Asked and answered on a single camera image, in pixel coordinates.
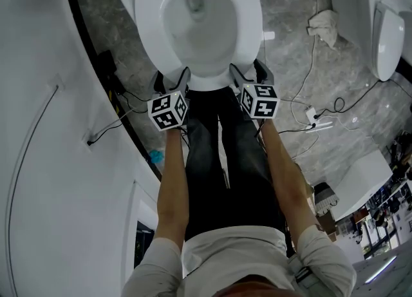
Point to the white power strip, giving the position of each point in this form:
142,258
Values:
311,115

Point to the person's white shirt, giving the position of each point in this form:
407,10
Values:
241,257

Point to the person's right forearm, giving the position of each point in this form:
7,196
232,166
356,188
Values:
289,179

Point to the black power adapter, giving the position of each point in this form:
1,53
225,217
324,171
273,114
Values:
107,60

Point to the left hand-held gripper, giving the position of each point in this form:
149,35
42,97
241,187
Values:
164,118

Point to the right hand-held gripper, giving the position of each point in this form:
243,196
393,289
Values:
265,109

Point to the large white box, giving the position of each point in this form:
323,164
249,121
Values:
363,183

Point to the white crumpled cloth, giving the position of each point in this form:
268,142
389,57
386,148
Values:
325,26

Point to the white toilet bowl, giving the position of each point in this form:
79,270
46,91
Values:
199,31

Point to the person's black trousers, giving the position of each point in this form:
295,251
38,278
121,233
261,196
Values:
235,167

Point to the white toilet with seat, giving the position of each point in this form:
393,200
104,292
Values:
145,25

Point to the blue scrubbing sponge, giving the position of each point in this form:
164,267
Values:
157,155

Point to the person's head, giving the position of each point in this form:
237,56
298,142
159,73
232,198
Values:
254,289

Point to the person's left forearm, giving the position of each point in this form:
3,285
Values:
172,176

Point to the white toilet with chrome lever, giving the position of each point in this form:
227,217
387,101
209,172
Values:
386,41

